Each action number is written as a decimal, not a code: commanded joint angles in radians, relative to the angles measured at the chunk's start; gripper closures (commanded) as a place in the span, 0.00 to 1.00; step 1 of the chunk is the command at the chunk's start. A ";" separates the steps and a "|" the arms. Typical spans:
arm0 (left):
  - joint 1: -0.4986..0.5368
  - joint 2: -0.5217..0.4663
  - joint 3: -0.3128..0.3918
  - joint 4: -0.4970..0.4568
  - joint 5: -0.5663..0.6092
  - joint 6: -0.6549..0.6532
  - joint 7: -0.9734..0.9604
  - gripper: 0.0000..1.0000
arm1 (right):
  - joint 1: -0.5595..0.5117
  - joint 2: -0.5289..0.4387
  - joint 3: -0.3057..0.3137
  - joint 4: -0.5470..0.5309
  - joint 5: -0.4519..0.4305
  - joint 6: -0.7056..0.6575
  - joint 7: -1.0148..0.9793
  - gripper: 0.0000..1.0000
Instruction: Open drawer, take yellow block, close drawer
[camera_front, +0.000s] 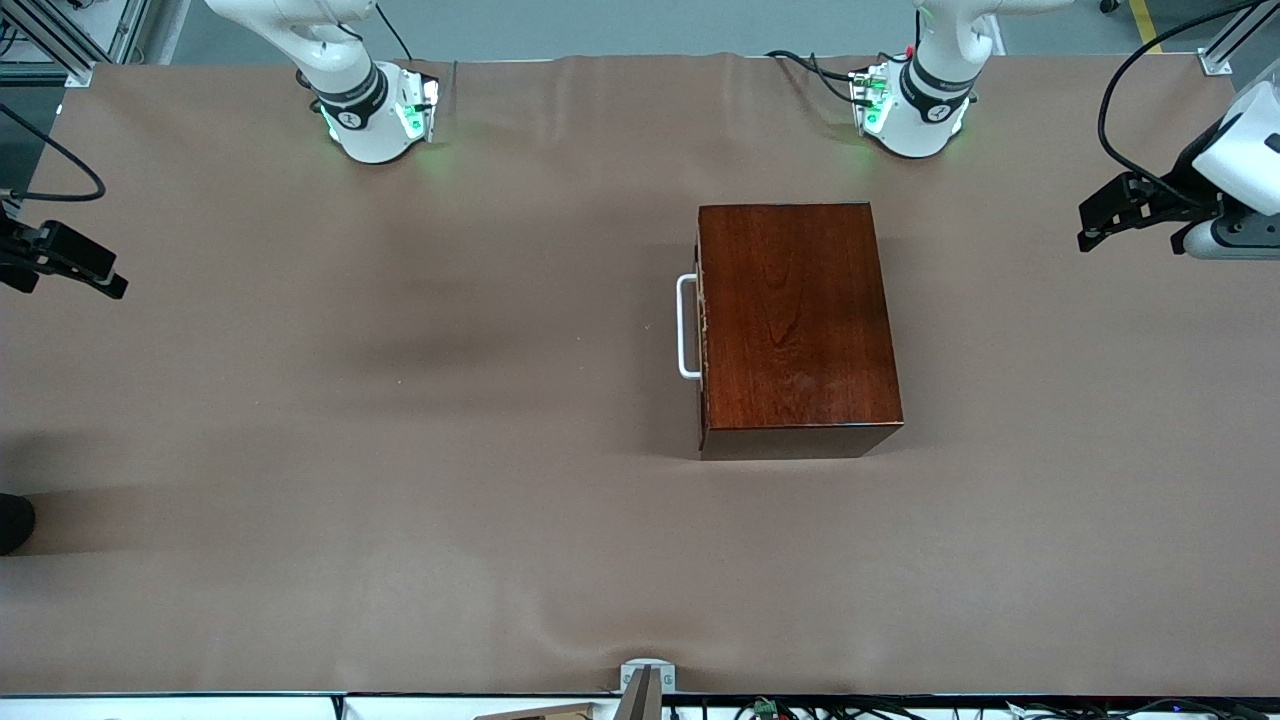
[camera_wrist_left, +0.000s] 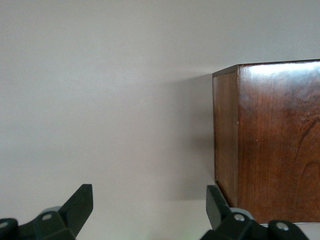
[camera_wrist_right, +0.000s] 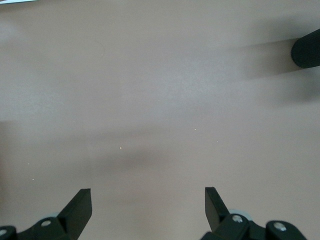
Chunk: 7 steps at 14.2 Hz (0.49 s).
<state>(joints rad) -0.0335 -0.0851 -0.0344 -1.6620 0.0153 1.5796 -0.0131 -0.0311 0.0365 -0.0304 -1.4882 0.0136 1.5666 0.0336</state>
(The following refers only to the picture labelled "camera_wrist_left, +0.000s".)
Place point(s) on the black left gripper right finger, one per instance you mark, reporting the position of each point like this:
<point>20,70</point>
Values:
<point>220,212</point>

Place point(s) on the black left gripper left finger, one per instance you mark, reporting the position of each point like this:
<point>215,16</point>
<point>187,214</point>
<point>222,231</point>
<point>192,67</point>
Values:
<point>75,212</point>

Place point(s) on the dark brown wooden cabinet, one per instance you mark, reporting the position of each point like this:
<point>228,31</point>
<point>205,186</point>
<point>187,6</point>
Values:
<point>275,137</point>

